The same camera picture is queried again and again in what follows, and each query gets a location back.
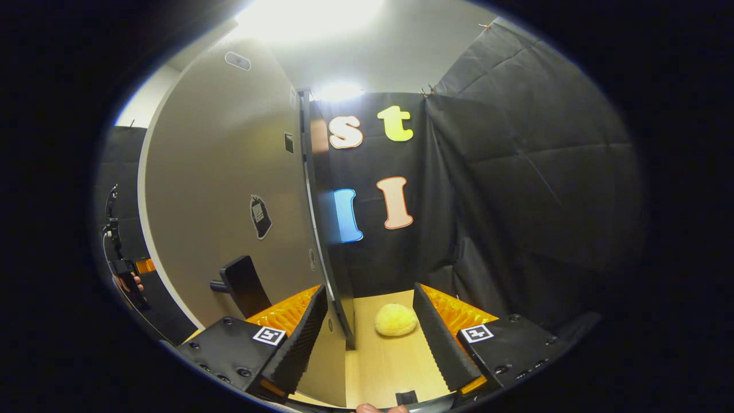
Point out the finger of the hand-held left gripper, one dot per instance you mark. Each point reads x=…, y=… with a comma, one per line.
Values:
x=145, y=265

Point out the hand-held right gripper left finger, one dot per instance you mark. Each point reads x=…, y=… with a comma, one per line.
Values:
x=298, y=344

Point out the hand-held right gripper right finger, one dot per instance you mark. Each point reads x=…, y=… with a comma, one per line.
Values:
x=444, y=344

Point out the beige cabinet door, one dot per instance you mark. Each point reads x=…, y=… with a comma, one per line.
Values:
x=218, y=172

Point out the yellow round sponge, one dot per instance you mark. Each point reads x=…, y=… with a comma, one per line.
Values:
x=395, y=319

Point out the black backdrop cloth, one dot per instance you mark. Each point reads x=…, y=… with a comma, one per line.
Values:
x=516, y=201

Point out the ceiling light panel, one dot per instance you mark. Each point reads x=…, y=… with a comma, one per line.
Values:
x=309, y=17
x=338, y=92

